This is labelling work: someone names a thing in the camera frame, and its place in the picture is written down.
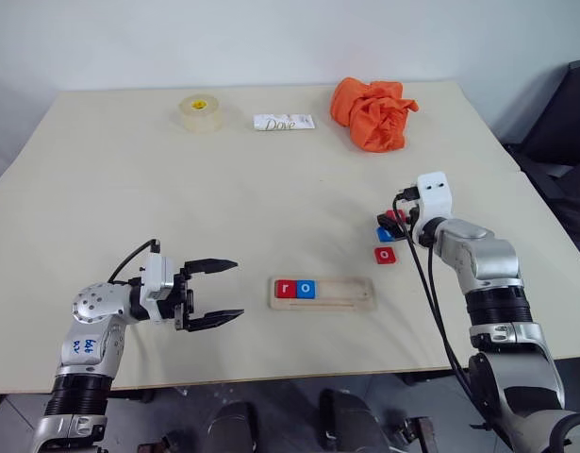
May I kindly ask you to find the red o letter block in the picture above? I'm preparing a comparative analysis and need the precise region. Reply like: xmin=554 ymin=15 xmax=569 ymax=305
xmin=373 ymin=245 xmax=400 ymax=266

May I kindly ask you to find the black chair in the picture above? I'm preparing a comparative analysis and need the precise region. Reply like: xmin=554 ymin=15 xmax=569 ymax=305
xmin=503 ymin=59 xmax=580 ymax=266

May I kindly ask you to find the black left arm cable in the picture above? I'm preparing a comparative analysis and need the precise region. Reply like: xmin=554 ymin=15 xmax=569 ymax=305
xmin=107 ymin=239 xmax=159 ymax=284

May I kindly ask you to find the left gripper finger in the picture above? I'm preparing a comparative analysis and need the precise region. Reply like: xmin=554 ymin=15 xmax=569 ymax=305
xmin=182 ymin=258 xmax=240 ymax=277
xmin=182 ymin=308 xmax=246 ymax=334

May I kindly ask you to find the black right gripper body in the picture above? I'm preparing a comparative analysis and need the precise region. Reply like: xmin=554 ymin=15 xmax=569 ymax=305
xmin=394 ymin=185 xmax=422 ymax=227

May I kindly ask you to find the dark rounded shape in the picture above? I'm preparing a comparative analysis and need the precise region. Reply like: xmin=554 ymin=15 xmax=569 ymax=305
xmin=319 ymin=388 xmax=390 ymax=453
xmin=206 ymin=400 xmax=261 ymax=453

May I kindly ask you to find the white Dove packet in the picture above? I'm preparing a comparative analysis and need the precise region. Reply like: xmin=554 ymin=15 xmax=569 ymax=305
xmin=251 ymin=112 xmax=316 ymax=133

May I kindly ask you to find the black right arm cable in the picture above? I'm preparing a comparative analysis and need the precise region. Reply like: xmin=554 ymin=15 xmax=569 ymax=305
xmin=393 ymin=218 xmax=489 ymax=428
xmin=425 ymin=229 xmax=489 ymax=428

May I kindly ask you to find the clear tape roll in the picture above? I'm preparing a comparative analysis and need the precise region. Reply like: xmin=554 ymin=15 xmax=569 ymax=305
xmin=177 ymin=93 xmax=225 ymax=134

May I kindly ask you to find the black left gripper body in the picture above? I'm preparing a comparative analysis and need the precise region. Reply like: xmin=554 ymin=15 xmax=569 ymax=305
xmin=171 ymin=264 xmax=196 ymax=332

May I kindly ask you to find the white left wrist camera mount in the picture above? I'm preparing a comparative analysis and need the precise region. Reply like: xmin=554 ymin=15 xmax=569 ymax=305
xmin=141 ymin=253 xmax=176 ymax=324

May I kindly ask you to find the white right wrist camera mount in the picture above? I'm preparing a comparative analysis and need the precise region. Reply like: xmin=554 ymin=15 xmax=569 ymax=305
xmin=409 ymin=171 xmax=454 ymax=242

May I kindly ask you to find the crumpled orange cloth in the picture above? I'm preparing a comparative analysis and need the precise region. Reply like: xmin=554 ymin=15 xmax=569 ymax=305
xmin=329 ymin=76 xmax=420 ymax=154

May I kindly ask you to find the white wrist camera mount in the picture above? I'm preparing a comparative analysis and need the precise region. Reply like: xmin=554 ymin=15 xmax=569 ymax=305
xmin=141 ymin=253 xmax=176 ymax=324
xmin=409 ymin=171 xmax=454 ymax=242

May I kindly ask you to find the wooden letter tray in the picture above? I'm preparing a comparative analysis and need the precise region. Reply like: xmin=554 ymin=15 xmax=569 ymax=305
xmin=268 ymin=276 xmax=379 ymax=311

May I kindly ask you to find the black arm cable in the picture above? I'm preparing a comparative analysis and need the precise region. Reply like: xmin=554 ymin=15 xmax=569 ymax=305
xmin=393 ymin=218 xmax=489 ymax=428
xmin=107 ymin=239 xmax=159 ymax=284
xmin=425 ymin=229 xmax=489 ymax=428

